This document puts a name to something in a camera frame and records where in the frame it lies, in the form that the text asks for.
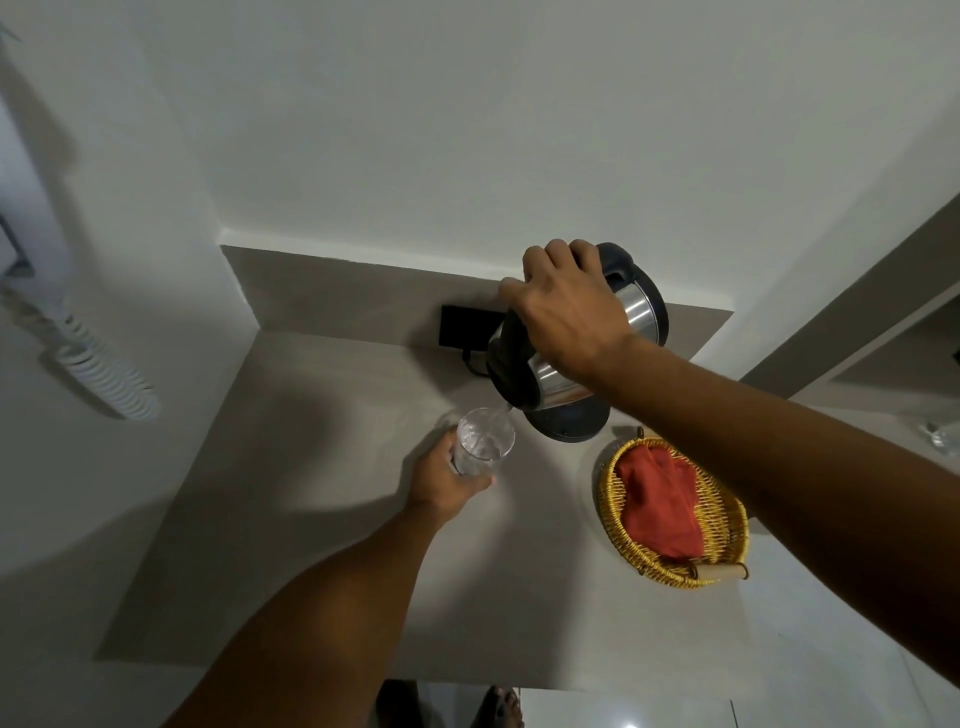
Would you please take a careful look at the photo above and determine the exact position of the black wall socket plate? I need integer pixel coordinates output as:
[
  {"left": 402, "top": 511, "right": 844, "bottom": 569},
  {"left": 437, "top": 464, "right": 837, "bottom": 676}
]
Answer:
[{"left": 438, "top": 304, "right": 508, "bottom": 353}]

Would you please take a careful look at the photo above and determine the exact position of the person's right forearm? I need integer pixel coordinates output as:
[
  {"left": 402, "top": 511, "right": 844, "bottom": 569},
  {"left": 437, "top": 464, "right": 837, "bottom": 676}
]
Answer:
[{"left": 581, "top": 333, "right": 960, "bottom": 687}]

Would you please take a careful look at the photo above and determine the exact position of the red folded cloth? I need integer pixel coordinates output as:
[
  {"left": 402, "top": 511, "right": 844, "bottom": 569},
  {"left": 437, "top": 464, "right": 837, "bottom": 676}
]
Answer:
[{"left": 616, "top": 445, "right": 705, "bottom": 561}]

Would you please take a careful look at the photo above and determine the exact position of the white coiled telephone cord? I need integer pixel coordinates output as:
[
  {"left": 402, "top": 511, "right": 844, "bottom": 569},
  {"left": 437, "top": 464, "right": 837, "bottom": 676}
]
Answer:
[{"left": 0, "top": 288, "right": 161, "bottom": 421}]

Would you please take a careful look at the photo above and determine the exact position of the clear drinking glass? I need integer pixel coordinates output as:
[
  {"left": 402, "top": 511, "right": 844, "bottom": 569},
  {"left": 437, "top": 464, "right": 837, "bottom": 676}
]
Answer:
[{"left": 450, "top": 407, "right": 517, "bottom": 480}]

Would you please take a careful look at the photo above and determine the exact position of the black kettle base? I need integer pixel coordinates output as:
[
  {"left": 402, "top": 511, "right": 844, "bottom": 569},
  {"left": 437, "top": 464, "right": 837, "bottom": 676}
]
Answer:
[{"left": 520, "top": 395, "right": 612, "bottom": 444}]

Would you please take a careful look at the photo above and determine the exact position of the steel and black electric kettle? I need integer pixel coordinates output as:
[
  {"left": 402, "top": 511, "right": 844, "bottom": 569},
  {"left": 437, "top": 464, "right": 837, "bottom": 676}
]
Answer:
[{"left": 484, "top": 242, "right": 670, "bottom": 412}]

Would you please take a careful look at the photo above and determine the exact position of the person's left hand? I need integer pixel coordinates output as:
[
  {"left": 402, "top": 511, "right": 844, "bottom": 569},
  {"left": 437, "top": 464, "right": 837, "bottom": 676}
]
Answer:
[{"left": 403, "top": 429, "right": 498, "bottom": 525}]

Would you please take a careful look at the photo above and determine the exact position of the person's right hand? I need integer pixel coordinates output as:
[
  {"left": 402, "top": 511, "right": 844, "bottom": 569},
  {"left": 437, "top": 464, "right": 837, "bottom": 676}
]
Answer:
[{"left": 498, "top": 239, "right": 640, "bottom": 394}]

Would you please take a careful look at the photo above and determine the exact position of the yellow woven wire basket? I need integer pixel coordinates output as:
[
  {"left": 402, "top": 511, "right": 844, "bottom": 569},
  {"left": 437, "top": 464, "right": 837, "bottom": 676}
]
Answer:
[{"left": 597, "top": 426, "right": 751, "bottom": 590}]

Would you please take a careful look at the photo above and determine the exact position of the white wall telephone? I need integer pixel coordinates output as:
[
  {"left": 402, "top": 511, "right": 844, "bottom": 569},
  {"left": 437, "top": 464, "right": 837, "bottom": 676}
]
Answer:
[{"left": 0, "top": 22, "right": 80, "bottom": 301}]

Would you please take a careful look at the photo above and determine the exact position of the clear glass object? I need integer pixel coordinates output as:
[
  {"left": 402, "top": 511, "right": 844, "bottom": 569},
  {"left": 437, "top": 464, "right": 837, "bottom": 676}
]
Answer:
[{"left": 921, "top": 420, "right": 960, "bottom": 456}]

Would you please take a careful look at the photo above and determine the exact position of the person's left forearm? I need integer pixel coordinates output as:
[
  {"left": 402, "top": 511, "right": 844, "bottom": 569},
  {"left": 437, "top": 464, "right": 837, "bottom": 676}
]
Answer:
[{"left": 162, "top": 501, "right": 453, "bottom": 728}]

